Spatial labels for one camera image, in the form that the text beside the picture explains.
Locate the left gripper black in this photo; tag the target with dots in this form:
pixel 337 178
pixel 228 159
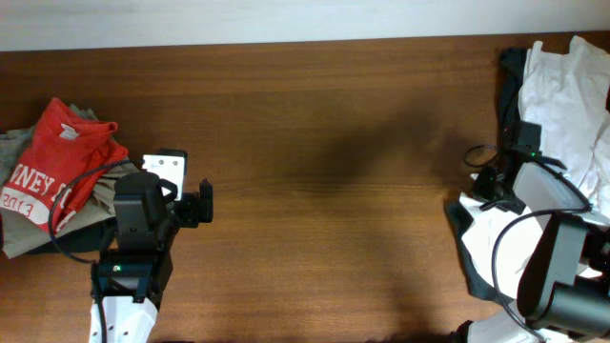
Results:
pixel 197 206

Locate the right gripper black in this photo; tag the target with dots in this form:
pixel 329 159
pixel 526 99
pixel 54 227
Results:
pixel 479 191

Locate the black Nike t-shirt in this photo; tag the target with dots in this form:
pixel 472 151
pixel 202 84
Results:
pixel 512 64

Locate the khaki folded garment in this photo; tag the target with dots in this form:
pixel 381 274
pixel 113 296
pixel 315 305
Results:
pixel 18 234

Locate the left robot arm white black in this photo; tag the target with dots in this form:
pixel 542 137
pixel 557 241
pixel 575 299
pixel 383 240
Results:
pixel 135 265

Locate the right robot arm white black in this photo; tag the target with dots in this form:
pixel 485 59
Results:
pixel 563 292

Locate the white t-shirt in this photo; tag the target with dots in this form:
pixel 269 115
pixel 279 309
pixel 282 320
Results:
pixel 566 95

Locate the dark folded garment bottom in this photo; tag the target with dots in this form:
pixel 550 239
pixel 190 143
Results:
pixel 88 239

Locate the red printed t-shirt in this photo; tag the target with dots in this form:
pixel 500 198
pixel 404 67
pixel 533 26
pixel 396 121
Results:
pixel 64 146

